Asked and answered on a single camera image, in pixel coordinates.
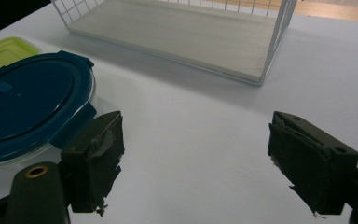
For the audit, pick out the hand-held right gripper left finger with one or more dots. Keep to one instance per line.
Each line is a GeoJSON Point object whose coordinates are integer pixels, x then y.
{"type": "Point", "coordinates": [87, 174]}

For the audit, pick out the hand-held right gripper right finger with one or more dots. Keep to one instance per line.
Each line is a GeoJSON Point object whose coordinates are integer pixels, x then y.
{"type": "Point", "coordinates": [310, 161]}

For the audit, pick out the glass container with blue lid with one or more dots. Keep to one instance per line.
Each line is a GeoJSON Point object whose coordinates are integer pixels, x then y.
{"type": "Point", "coordinates": [28, 99]}

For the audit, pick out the clear container with green lid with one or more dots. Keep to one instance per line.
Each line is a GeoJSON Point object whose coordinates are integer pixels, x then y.
{"type": "Point", "coordinates": [3, 53]}

